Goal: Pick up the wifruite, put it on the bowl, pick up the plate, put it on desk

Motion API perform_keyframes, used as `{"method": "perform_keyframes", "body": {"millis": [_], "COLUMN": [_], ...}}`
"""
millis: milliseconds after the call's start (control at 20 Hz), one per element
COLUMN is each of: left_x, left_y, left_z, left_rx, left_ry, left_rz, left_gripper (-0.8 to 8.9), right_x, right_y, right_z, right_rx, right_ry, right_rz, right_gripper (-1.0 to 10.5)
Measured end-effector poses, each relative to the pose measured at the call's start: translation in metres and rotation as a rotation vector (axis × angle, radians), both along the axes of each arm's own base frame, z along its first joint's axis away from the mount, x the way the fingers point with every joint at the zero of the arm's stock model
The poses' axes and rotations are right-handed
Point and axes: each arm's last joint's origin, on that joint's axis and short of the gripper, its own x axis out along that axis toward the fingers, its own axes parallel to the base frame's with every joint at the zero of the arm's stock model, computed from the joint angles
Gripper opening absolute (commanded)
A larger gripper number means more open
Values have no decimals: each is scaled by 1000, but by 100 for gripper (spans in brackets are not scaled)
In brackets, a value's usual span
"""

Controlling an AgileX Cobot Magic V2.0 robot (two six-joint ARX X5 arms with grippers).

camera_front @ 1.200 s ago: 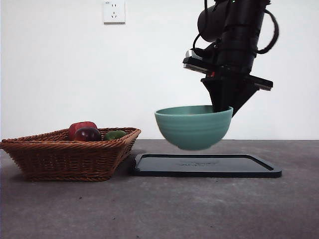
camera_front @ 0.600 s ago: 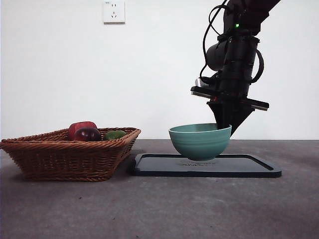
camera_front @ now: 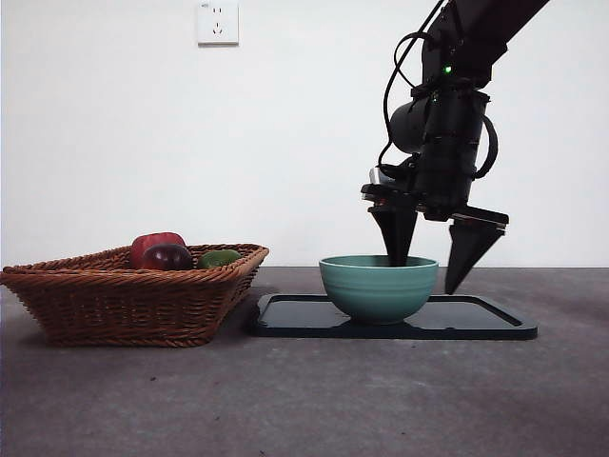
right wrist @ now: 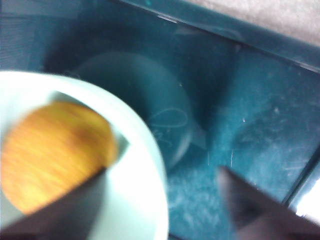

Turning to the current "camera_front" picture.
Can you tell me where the teal ribbed bowl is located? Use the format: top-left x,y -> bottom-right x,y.
318,255 -> 439,326

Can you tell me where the black rectangular tray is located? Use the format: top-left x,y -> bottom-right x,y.
245,293 -> 539,341

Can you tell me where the green avocado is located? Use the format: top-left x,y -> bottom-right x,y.
196,249 -> 243,270

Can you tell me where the dark purple round fruit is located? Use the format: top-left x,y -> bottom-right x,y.
141,243 -> 194,271

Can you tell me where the red bell pepper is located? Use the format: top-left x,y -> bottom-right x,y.
129,231 -> 187,268

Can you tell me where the brown wicker basket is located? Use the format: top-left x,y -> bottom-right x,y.
0,243 -> 270,348

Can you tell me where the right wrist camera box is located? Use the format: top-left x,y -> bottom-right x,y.
368,166 -> 397,188

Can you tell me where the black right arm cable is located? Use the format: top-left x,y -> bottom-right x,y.
378,31 -> 446,173
474,115 -> 500,181

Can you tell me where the white wall socket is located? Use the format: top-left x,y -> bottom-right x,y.
197,0 -> 240,48

